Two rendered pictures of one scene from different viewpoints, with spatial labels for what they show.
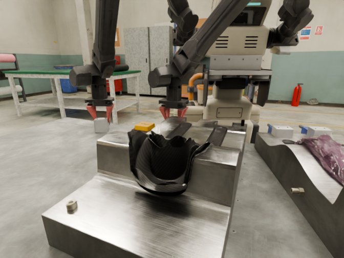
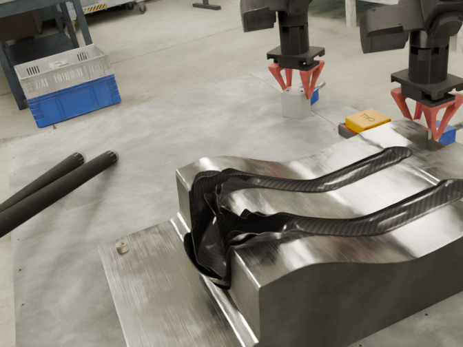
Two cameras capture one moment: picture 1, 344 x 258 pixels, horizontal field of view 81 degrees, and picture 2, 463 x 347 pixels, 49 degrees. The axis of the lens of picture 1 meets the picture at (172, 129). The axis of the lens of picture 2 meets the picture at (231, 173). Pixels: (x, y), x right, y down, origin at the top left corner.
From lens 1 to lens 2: 39 cm
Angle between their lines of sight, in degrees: 46
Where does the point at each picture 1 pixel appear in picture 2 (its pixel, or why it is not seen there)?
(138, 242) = (134, 320)
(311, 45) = not seen: outside the picture
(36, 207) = (128, 229)
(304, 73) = not seen: outside the picture
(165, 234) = (162, 327)
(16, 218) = (106, 235)
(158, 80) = (368, 39)
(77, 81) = (245, 25)
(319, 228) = not seen: outside the picture
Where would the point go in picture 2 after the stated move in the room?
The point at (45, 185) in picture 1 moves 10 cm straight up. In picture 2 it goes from (155, 201) to (140, 150)
